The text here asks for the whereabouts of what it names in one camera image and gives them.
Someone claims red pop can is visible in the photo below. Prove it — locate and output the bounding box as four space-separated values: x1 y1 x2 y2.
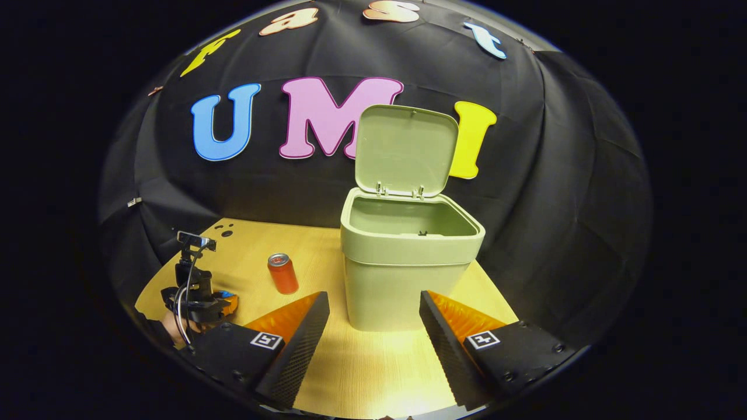
267 253 299 295

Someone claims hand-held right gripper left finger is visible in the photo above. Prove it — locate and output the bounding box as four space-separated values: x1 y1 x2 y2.
175 292 331 412

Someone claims black backdrop cloth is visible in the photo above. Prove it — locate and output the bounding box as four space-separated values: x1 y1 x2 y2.
99 0 651 345

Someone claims green desktop garbage bin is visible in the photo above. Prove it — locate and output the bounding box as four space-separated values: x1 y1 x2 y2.
340 104 486 333

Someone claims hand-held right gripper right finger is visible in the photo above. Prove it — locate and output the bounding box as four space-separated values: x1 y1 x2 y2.
419 290 578 411

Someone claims wooden desktop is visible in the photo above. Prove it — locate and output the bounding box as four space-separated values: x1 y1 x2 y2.
134 218 520 420

